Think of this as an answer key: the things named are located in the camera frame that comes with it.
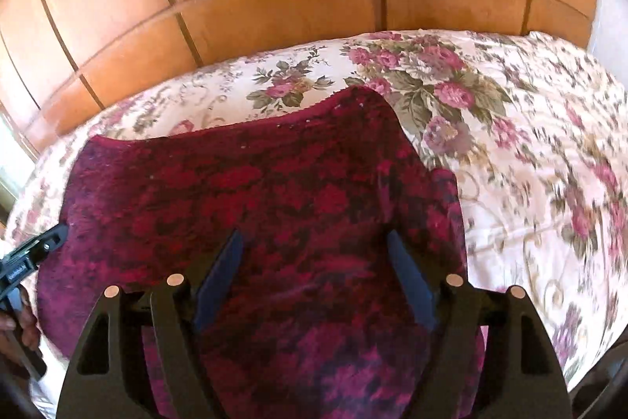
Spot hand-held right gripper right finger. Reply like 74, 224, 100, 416
387, 230, 574, 419

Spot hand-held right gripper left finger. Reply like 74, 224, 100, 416
56, 230, 245, 419

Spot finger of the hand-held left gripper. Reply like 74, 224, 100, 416
22, 224, 69, 262

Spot maroon floral knit top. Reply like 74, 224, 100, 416
37, 85, 487, 419

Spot person's left hand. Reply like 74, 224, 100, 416
0, 298, 42, 357

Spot floral bedspread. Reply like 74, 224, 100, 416
0, 29, 628, 419

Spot wooden panelled headboard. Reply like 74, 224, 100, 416
0, 0, 602, 152

